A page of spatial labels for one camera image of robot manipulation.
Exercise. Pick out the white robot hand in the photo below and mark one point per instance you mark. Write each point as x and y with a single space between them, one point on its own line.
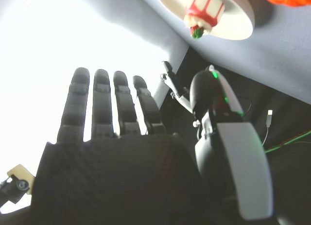
109 181

